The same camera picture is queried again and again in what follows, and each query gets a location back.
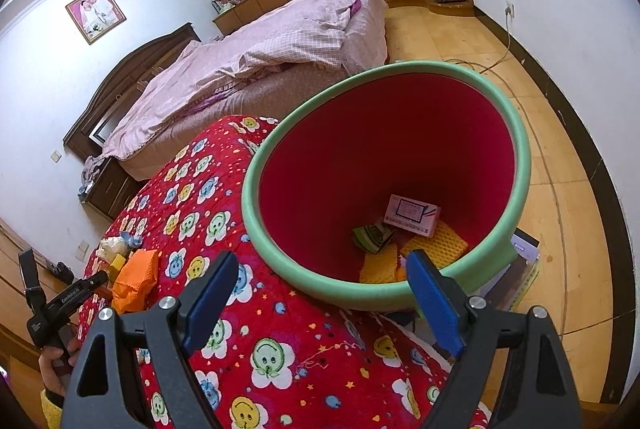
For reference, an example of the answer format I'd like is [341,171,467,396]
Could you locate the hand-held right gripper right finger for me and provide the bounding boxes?
[405,250,583,429]

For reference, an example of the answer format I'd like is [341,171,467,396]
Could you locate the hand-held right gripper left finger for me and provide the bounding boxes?
[60,250,240,429]

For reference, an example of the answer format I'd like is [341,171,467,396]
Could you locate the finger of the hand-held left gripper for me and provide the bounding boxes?
[75,270,109,297]

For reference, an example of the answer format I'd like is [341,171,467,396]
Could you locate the white tissue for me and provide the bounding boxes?
[97,236,126,263]

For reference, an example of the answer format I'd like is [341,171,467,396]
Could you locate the orange bow-shaped cloth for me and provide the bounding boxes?
[126,249,162,286]

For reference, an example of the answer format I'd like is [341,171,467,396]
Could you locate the yellow foam fruit net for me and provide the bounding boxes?
[359,243,404,285]
[400,220,470,272]

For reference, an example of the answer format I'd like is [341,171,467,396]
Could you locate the green striped packet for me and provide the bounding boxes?
[351,223,398,255]

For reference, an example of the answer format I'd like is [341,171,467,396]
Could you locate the cardboard medicine box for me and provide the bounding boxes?
[383,194,442,238]

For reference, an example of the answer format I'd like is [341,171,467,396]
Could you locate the red bin with green rim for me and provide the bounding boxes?
[241,60,531,312]

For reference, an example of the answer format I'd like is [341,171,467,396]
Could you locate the person's left hand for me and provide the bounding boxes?
[39,331,83,398]

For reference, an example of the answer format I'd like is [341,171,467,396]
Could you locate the black charger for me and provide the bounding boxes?
[47,261,76,286]

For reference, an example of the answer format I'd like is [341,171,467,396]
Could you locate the wooden wardrobe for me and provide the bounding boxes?
[0,216,56,410]

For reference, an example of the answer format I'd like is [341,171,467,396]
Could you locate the dark wooden nightstand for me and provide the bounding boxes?
[80,156,143,222]

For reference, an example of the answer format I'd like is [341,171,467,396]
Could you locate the red smiley printed blanket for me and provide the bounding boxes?
[77,115,493,429]

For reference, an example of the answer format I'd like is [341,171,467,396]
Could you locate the white cardboard box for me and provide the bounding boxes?
[470,229,542,315]

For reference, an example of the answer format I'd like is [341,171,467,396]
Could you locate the crumpled pale cloth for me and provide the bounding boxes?
[80,155,107,190]

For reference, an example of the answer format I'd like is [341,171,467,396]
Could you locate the pink quilt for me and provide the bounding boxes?
[102,0,362,160]

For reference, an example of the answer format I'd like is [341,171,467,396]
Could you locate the framed wedding photo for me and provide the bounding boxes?
[65,0,127,46]

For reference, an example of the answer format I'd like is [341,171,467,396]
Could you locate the wooden bed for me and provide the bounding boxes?
[62,0,390,184]

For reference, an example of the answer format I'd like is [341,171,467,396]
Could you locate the pale floor cable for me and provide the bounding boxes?
[440,14,514,76]

